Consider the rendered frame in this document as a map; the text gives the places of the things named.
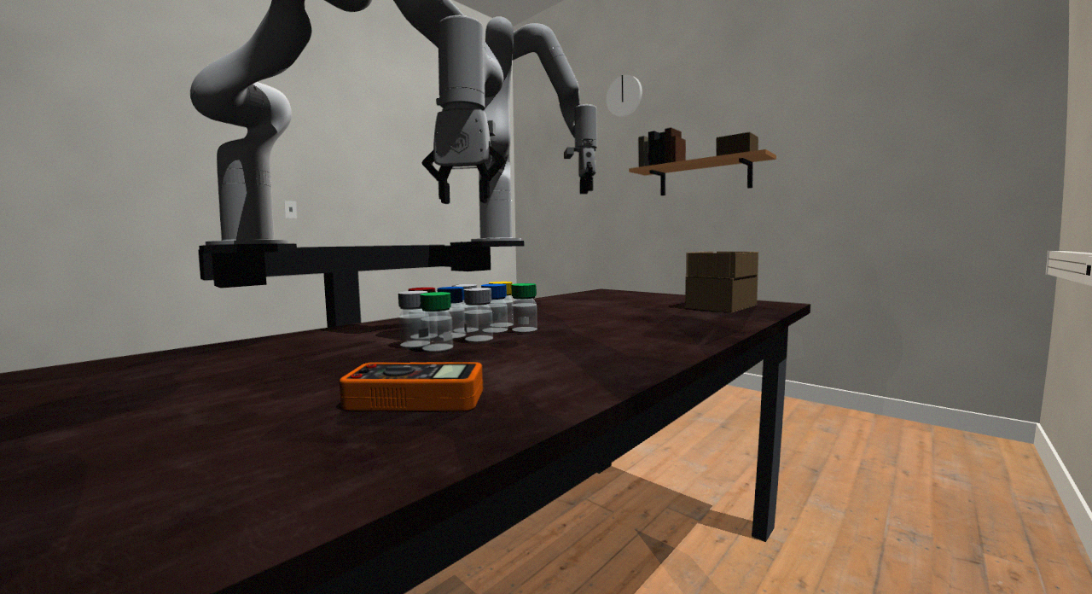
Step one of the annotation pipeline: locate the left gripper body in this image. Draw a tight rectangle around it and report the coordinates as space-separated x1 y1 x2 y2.
575 149 595 178

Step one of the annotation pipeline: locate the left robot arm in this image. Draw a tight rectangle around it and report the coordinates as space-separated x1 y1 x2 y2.
471 17 597 242

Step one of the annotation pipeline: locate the orange digital multimeter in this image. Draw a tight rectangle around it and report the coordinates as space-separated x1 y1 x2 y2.
340 363 483 411

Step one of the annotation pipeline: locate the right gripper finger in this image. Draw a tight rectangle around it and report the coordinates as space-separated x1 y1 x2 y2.
476 145 506 203
422 151 453 204

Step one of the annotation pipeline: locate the open brown cardboard box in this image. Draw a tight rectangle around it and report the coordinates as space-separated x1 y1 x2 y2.
685 252 758 313

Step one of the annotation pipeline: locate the white bottle with yellow cap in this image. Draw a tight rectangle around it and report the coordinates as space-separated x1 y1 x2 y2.
489 282 513 329

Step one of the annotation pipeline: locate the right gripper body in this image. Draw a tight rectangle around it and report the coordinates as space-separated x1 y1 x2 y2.
434 105 491 167

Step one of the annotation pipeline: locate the white bottle with green cap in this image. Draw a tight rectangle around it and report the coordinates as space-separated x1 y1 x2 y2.
511 283 537 334
420 292 453 353

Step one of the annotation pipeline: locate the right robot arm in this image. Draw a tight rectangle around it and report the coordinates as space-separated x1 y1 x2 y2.
190 0 503 245

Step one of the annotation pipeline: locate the white bottle with blue cap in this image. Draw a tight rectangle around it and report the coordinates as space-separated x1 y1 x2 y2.
437 287 465 341
480 284 508 335

